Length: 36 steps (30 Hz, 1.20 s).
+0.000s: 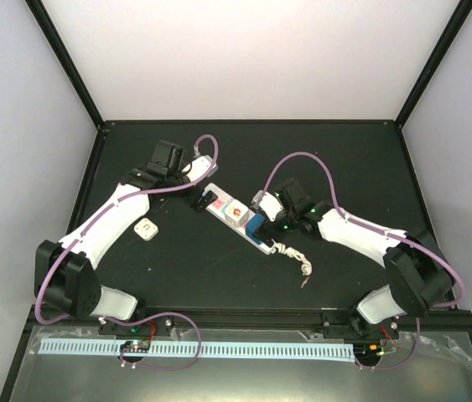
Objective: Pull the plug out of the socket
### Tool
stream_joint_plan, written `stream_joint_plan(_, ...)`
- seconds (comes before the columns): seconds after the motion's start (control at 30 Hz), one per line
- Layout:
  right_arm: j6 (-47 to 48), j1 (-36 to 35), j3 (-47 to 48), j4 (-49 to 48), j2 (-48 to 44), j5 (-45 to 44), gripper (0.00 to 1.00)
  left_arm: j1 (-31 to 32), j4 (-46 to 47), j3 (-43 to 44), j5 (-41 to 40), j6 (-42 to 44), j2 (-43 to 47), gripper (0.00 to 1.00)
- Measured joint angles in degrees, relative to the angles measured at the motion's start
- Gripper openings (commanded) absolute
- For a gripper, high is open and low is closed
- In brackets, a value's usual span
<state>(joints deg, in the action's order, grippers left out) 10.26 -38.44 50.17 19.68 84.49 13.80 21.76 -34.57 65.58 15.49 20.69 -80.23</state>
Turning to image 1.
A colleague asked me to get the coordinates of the white power strip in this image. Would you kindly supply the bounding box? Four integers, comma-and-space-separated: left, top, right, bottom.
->
205, 183, 276, 255

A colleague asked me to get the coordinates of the blue cube socket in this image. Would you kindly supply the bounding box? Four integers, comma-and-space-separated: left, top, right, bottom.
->
245, 214, 265, 238

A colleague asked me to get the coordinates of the white tiger cube socket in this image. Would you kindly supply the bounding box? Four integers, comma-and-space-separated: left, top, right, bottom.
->
224, 199, 249, 228

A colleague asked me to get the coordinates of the white plug adapter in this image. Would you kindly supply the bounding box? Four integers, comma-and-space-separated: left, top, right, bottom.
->
133, 218, 159, 241

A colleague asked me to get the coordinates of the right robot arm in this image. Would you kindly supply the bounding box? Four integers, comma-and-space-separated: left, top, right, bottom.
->
248, 178, 456, 338

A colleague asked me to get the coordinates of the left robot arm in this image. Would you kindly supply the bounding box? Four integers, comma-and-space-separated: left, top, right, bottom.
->
34, 141, 219, 334

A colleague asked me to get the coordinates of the small green circuit board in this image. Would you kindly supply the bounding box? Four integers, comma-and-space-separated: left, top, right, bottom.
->
120, 340, 150, 353

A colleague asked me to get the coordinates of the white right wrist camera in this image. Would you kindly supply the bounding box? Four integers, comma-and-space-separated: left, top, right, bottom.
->
252, 190, 284, 222

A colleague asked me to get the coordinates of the white coiled power cord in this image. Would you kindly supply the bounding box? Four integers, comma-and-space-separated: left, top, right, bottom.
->
272, 242, 313, 276

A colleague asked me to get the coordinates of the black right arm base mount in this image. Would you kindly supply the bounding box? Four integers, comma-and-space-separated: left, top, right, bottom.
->
320, 309, 399, 341

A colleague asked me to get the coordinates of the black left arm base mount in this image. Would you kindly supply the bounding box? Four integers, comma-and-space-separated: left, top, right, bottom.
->
93, 312, 176, 339

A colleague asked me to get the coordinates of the light blue slotted cable duct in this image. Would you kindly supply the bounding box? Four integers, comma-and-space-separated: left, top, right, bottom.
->
38, 338, 355, 363

